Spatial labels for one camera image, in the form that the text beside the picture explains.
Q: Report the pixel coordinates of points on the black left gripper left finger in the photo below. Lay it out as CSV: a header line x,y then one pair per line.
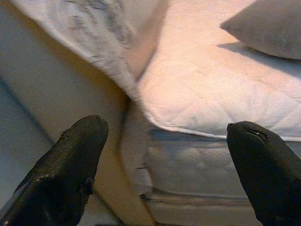
x,y
58,176

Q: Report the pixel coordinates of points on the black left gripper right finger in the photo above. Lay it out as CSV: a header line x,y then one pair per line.
x,y
270,176

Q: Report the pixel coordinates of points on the grey bed mattress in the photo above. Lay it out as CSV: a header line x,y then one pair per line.
x,y
188,164

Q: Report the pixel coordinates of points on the white quilted mattress pad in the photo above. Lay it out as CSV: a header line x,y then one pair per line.
x,y
211,82

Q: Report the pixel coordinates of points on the grey mottled fluffy blanket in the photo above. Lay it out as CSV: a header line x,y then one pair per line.
x,y
94,35

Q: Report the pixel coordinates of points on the grey printed pillow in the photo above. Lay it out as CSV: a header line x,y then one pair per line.
x,y
270,30

